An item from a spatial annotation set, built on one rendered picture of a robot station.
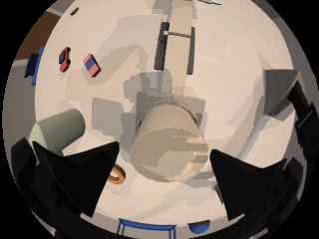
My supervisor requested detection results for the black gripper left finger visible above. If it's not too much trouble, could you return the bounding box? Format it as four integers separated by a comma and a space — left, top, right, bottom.
32, 140, 120, 218

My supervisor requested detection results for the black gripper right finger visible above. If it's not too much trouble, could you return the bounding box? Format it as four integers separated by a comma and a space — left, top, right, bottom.
210, 148, 287, 222

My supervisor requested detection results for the orange flat ring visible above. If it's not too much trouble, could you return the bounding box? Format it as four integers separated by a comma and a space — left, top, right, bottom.
108, 163, 127, 184

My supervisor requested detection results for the small red toy car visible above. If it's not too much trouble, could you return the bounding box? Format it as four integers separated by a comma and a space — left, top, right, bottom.
59, 47, 71, 73

